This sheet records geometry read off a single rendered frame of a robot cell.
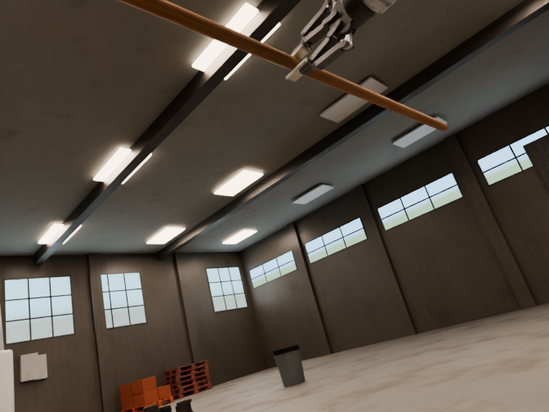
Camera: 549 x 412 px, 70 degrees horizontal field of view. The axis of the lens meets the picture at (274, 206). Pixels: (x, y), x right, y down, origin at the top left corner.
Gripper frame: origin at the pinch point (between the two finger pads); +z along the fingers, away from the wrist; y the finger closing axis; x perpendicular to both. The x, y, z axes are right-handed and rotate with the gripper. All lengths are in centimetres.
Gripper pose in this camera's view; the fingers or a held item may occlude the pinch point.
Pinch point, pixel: (297, 64)
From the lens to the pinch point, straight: 97.3
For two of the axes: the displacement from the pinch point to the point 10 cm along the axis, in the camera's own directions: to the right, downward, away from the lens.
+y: 2.5, 9.1, -3.4
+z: -6.4, 4.2, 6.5
